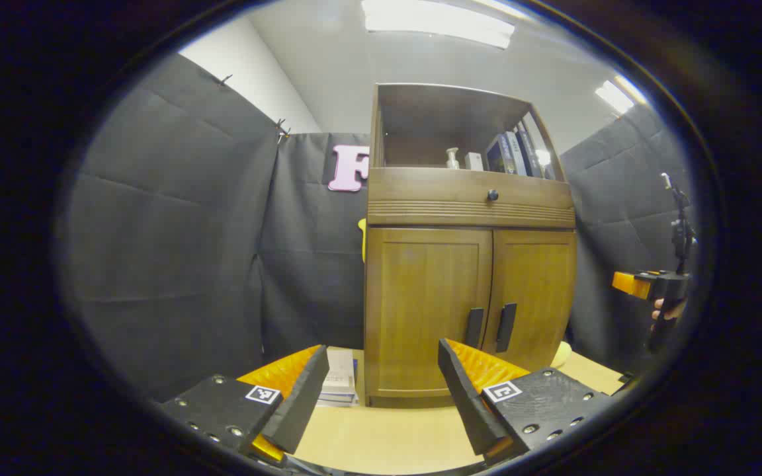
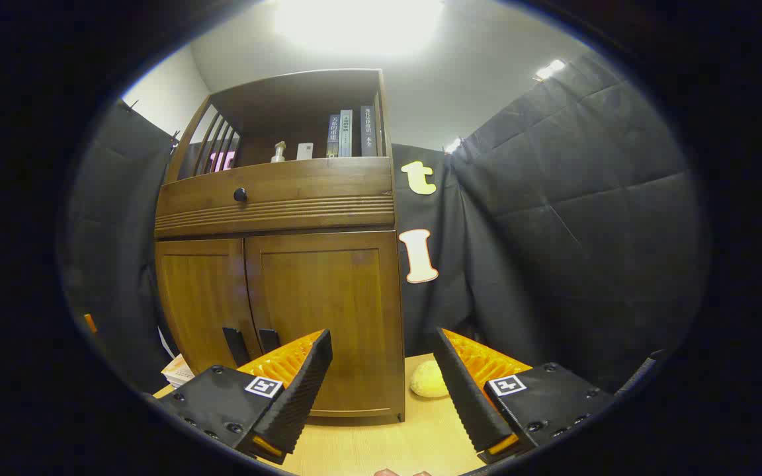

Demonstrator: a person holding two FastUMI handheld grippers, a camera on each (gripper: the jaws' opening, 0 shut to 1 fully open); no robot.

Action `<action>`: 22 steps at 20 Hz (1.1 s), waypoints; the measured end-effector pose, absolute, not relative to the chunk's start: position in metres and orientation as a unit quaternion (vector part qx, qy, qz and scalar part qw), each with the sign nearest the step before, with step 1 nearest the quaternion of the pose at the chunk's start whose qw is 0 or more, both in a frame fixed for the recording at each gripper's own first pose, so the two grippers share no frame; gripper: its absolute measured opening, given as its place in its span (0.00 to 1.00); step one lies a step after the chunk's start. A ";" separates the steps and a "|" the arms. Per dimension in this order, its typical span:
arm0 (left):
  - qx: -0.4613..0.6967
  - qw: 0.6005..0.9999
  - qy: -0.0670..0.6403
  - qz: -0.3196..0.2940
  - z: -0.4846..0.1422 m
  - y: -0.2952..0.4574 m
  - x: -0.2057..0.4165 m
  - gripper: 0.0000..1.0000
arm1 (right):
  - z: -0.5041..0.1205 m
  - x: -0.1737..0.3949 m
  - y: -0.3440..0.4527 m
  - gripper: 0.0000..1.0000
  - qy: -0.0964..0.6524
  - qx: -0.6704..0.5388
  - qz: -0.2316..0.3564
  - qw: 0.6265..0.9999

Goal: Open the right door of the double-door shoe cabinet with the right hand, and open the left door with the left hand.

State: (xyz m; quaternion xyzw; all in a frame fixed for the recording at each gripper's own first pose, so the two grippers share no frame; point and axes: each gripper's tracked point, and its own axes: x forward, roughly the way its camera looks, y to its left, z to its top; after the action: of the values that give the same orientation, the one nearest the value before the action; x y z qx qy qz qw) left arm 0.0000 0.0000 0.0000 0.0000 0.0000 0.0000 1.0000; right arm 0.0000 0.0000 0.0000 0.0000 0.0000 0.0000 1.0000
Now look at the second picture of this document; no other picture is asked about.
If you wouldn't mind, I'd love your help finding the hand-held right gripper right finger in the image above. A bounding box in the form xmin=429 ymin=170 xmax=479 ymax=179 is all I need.
xmin=433 ymin=327 xmax=614 ymax=465

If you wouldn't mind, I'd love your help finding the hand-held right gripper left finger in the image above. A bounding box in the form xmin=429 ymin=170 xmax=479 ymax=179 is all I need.
xmin=156 ymin=329 xmax=333 ymax=465

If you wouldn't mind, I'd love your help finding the wooden shoe cabinet door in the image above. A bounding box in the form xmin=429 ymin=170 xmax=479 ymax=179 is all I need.
xmin=155 ymin=238 xmax=263 ymax=377
xmin=245 ymin=230 xmax=406 ymax=420

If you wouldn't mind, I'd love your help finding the wooden double-door shoe cabinet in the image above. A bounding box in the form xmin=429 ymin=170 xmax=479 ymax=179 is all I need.
xmin=154 ymin=68 xmax=406 ymax=424

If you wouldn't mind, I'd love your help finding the wooden cabinet drawer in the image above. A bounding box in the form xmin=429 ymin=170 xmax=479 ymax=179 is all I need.
xmin=156 ymin=157 xmax=395 ymax=237

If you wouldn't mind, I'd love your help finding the yellow sponge ball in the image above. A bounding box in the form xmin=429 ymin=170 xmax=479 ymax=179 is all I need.
xmin=410 ymin=378 xmax=449 ymax=399

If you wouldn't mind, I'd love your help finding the thick beige cover book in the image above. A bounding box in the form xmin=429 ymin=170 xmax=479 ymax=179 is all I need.
xmin=161 ymin=354 xmax=195 ymax=380

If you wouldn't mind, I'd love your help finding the black backdrop cloth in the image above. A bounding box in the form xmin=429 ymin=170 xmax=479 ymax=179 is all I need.
xmin=63 ymin=50 xmax=712 ymax=397

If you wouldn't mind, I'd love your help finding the dark spine book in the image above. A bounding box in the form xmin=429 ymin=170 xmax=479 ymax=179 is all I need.
xmin=360 ymin=106 xmax=378 ymax=157

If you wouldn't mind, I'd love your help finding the large ceiling light panel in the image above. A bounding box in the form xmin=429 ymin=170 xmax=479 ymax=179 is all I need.
xmin=275 ymin=0 xmax=445 ymax=57

